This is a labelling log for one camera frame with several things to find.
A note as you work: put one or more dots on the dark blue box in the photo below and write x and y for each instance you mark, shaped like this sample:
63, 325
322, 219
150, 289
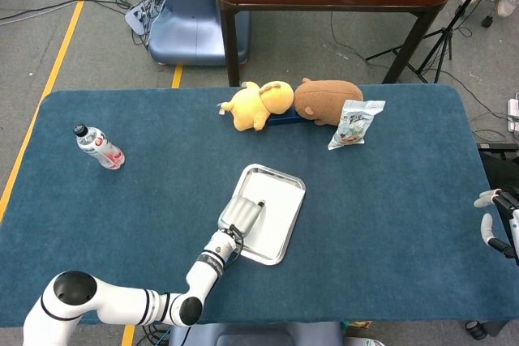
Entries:
286, 120

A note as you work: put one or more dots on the yellow plush toy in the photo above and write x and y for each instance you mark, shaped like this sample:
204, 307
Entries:
251, 111

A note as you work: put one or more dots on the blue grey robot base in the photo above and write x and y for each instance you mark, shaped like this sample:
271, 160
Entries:
251, 336

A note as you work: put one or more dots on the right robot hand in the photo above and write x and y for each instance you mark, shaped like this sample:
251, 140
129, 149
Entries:
511, 216

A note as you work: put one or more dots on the black caster wheels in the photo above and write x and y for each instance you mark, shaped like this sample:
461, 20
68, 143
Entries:
480, 330

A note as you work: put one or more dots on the black tripod stand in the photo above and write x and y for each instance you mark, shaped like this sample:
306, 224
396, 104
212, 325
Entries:
440, 42

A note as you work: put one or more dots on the stainless steel tray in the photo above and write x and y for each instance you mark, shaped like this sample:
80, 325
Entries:
263, 261

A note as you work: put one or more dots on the silver snack bag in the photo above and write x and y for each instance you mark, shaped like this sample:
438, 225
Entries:
353, 127

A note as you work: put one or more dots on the white power strip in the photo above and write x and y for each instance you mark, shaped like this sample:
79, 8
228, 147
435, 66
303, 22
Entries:
514, 113

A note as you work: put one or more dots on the clear plastic drink bottle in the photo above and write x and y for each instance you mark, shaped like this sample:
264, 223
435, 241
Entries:
101, 149

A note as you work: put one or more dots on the brown plush capybara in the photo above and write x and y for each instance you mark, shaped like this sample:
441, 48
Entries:
328, 99

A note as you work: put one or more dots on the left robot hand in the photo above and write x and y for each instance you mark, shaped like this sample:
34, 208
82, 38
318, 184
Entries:
241, 214

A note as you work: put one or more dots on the blue grey robot machine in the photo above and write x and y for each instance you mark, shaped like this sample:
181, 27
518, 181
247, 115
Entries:
190, 30

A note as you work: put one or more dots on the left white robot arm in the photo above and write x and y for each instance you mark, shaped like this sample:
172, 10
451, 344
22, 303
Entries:
121, 301

